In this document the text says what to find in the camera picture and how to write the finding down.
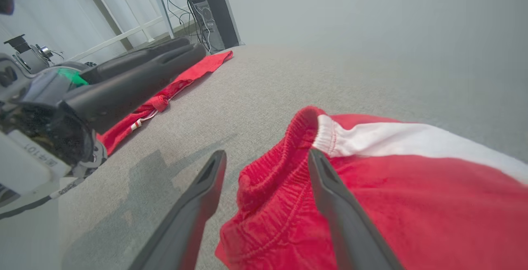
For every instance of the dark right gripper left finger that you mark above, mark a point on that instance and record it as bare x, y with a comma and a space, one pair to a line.
185, 212

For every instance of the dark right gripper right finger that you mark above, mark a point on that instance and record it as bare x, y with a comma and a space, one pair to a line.
342, 220

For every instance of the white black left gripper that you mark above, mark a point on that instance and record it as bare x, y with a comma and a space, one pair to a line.
33, 138

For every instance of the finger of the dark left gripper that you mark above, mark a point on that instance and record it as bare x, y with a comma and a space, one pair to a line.
140, 57

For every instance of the red basketball jersey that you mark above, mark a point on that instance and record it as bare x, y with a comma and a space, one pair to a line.
194, 72

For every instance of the red shorts with white stripe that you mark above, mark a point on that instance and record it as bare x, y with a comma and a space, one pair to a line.
412, 204

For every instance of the black computer tower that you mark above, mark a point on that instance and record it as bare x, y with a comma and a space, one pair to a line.
225, 10

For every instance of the black silver device on stand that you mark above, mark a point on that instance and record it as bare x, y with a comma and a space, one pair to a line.
31, 57

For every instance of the grey fabric sofa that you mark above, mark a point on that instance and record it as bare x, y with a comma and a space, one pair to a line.
255, 96

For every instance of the white metal rail frame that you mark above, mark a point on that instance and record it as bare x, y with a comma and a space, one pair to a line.
136, 29

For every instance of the teal left camera connector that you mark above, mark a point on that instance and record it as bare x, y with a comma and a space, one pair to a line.
73, 76

